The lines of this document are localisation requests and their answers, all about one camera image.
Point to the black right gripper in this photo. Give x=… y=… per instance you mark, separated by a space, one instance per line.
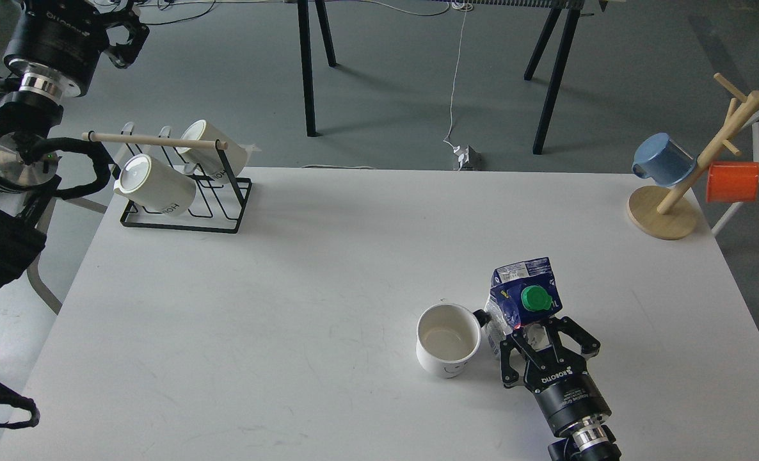
x=557 y=374

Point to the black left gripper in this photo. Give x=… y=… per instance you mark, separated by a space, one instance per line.
x=56 y=45

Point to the blue white milk carton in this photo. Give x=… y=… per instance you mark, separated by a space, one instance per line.
x=520 y=294

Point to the white smiley face mug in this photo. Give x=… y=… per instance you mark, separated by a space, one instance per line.
x=448 y=336

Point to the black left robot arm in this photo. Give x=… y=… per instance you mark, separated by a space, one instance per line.
x=35 y=168

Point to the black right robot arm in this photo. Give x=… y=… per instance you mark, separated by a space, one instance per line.
x=592 y=441

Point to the white mug front on rack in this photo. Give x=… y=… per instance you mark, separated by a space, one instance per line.
x=155 y=185

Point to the white mug on rack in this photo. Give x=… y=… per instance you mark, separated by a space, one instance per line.
x=155 y=185
x=208 y=159

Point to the white mug rear on rack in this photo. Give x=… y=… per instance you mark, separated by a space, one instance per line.
x=208 y=159

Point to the grey office chair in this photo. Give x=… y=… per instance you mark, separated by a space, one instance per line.
x=70 y=226

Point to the wooden mug tree stand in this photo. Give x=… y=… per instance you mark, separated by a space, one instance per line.
x=663 y=212

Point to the black table legs left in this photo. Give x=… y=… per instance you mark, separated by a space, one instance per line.
x=306 y=58

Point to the black table legs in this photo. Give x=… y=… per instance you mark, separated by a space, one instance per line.
x=574 y=9
x=306 y=58

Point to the grey power plug adapter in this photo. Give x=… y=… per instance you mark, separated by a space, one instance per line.
x=467 y=158

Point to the blue mug on tree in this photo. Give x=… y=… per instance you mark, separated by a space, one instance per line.
x=663 y=160

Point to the orange mug on tree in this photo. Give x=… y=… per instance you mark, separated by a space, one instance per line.
x=732 y=181

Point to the black table legs right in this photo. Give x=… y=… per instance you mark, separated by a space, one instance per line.
x=574 y=9

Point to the black wire mug rack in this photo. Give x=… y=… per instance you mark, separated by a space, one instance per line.
x=217 y=207

